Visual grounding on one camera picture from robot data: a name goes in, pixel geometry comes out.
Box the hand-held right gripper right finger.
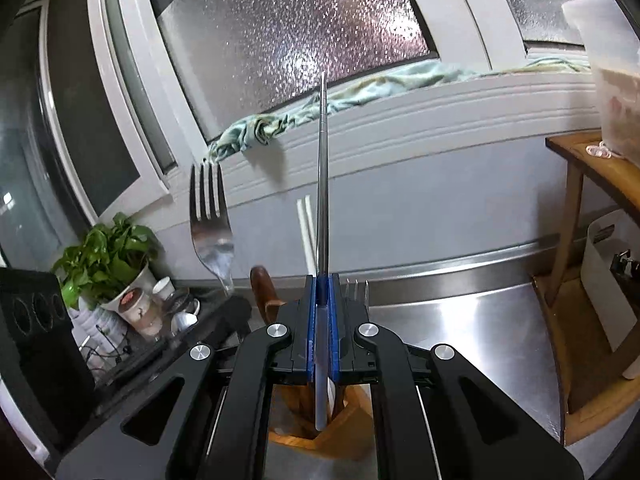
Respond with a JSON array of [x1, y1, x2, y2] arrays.
[[327, 274, 586, 480]]

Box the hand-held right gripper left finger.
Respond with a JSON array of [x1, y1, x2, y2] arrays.
[[54, 274, 322, 480]]

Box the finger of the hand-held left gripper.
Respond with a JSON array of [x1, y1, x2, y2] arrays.
[[95, 295, 253, 388]]

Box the slim wooden spoon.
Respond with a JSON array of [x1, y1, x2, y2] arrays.
[[250, 265, 286, 326]]

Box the large metal fork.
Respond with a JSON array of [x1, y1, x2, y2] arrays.
[[189, 159, 236, 297]]

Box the hexagonal wooden utensil holder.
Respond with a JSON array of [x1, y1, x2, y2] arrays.
[[267, 382, 381, 461]]

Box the small metal fork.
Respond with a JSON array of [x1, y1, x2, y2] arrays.
[[345, 280, 371, 322]]

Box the white chopstick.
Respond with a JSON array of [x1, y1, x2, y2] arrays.
[[297, 199, 314, 272]]

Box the blue-handled metal chopstick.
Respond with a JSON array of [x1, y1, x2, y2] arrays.
[[314, 71, 336, 431]]

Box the small white cup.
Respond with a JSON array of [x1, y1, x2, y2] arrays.
[[152, 276, 176, 304]]

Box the green potted plant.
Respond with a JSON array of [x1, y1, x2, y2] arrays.
[[52, 212, 161, 311]]

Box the pale green towel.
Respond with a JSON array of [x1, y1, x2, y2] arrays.
[[207, 60, 591, 163]]

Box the white storage basket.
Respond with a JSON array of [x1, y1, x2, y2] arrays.
[[582, 210, 640, 381]]

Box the wooden corner shelf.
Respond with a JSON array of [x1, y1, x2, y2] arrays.
[[530, 132, 640, 446]]

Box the white framed window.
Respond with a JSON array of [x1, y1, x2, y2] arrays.
[[37, 0, 640, 221]]

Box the clear plastic container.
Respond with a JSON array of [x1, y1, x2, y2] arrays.
[[561, 0, 640, 166]]

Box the black cables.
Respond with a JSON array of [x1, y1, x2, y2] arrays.
[[75, 325, 132, 377]]

